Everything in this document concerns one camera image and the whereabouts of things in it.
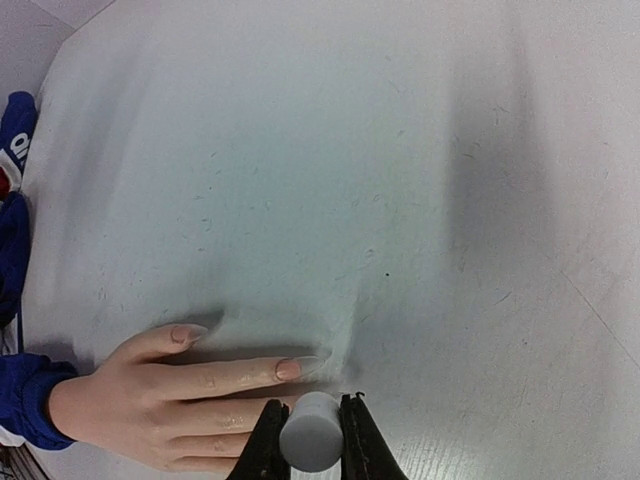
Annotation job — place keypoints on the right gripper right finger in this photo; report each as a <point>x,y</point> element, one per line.
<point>366,455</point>

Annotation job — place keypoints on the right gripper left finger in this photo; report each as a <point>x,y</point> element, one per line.
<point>261,458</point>

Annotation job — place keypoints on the white nail polish cap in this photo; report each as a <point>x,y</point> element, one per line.
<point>311,440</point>

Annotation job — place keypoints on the mannequin hand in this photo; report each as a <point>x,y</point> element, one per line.
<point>174,418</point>

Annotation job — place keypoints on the blue white red jacket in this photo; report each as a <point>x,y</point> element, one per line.
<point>27,380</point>

